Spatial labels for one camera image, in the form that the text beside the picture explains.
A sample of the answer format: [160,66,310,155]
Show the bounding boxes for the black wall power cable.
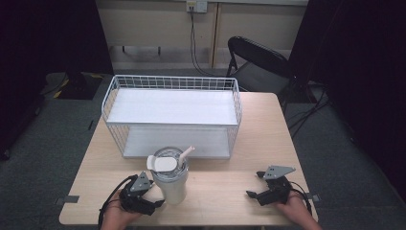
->
[190,11,225,78]

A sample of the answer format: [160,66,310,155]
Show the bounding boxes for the black curtain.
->
[0,0,115,161]
[287,0,406,200]

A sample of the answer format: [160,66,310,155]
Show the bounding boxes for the black stand base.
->
[56,71,103,101]

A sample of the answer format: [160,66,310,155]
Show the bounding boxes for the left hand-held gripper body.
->
[119,171,157,217]

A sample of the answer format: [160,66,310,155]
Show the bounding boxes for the black floor cables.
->
[286,81,333,139]

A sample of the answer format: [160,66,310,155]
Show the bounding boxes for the white wall outlet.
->
[186,0,209,14]

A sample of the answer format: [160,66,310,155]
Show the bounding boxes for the person's left hand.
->
[101,190,143,230]

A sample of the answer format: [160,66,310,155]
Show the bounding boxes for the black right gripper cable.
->
[288,180,313,216]

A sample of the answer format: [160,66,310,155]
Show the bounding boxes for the white cup with straw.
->
[146,146,196,206]

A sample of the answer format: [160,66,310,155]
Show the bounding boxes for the white wire shelf rack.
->
[101,74,243,160]

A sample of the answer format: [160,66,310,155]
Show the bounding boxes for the person's right hand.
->
[275,191,317,226]

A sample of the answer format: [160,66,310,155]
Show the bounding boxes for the black folding chair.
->
[226,35,293,96]

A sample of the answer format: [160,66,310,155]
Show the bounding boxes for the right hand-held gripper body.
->
[256,165,297,207]

